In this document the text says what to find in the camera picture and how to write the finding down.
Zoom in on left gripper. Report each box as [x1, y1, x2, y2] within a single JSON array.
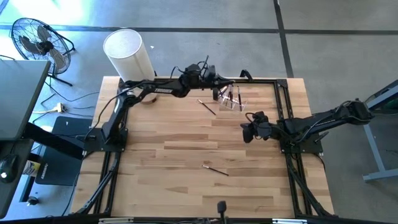
[[201, 64, 236, 101]]

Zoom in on clear acrylic brush holder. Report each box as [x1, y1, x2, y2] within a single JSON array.
[[214, 90, 249, 113]]

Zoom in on white shade wooden base lamp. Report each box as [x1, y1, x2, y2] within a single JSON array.
[[103, 28, 159, 105]]

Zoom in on pale yellow power strip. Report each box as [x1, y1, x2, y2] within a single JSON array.
[[50, 102, 66, 114]]

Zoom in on black desk leg beam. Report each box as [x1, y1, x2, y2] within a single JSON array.
[[21, 121, 85, 161]]

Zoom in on black computer case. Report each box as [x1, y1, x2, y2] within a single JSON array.
[[34, 116, 94, 187]]

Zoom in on black floor fan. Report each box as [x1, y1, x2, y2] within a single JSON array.
[[10, 17, 76, 87]]

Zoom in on grey desk top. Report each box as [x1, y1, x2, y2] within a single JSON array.
[[0, 58, 52, 141]]

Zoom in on yellow and white box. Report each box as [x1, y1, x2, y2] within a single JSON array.
[[22, 159, 42, 179]]

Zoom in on black caster wheel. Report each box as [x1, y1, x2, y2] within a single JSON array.
[[25, 195, 40, 207]]

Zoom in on black computer mouse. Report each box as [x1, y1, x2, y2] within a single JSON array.
[[0, 154, 19, 184]]

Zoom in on dark desk surface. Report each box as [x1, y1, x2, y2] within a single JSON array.
[[0, 138, 34, 219]]

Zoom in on black clamp handle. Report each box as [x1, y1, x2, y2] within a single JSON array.
[[239, 68, 254, 82]]

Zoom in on black aluminium extrusion frame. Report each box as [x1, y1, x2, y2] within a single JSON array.
[[70, 77, 336, 218]]

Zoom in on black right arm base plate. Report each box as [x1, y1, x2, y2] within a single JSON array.
[[279, 124, 324, 156]]

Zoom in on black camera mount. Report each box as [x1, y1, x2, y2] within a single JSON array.
[[216, 200, 228, 224]]

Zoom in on silver metal bracket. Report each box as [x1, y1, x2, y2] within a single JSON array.
[[98, 217, 135, 224], [272, 218, 308, 224]]

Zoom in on grey metal table frame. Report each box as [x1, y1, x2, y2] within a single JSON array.
[[343, 79, 398, 184]]

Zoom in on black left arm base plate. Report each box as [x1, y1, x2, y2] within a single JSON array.
[[82, 126, 129, 153]]

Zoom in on black floor cable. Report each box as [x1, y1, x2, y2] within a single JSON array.
[[43, 76, 101, 103]]

